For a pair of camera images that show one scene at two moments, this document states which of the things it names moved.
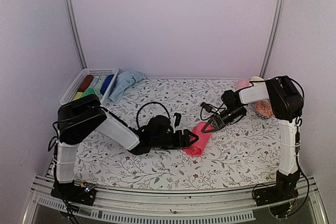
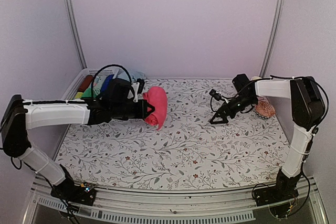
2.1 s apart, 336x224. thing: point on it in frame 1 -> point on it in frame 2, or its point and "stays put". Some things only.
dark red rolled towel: (85, 83) stays put
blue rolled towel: (106, 83) stays put
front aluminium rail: (224, 206) stays put
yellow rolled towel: (78, 95) stays put
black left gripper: (185, 139) -> (143, 114)
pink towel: (197, 149) -> (157, 96)
